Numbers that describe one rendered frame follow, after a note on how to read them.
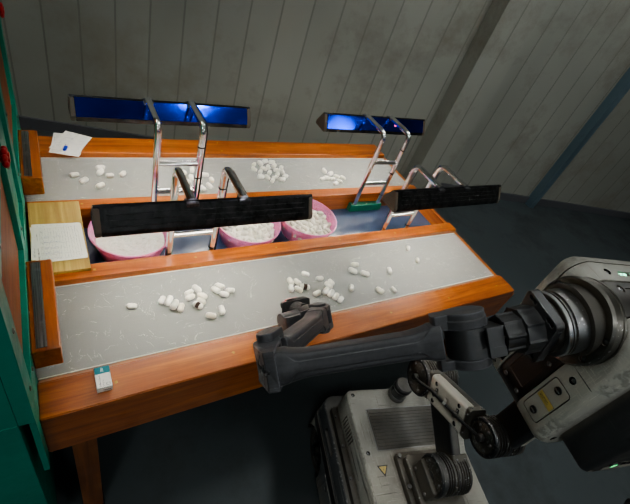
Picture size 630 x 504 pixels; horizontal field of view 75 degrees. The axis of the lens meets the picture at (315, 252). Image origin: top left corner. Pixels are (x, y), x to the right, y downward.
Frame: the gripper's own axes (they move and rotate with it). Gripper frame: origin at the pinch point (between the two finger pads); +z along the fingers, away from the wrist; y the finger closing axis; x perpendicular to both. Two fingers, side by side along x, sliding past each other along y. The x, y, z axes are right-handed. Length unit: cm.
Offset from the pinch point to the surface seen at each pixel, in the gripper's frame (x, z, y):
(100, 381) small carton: 6, -12, 58
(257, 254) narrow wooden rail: -15.7, 17.9, 0.5
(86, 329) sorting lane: -2, 6, 59
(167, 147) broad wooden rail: -61, 74, 16
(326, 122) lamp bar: -68, 32, -43
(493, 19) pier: -153, 71, -215
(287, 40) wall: -143, 140, -86
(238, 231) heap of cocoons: -23.9, 31.3, 2.1
